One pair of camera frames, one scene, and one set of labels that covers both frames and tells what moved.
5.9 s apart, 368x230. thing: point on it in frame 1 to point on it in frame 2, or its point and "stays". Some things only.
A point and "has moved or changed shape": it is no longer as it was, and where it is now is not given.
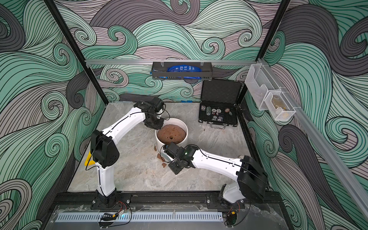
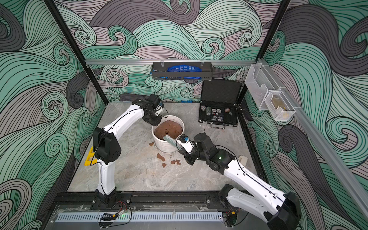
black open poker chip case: [218, 107] stays
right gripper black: [177, 167] to [193, 158]
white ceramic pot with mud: [174, 130] has moved or changed shape
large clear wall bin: [259, 82] stays
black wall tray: [160, 73] stays
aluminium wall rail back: [172, 62] stays
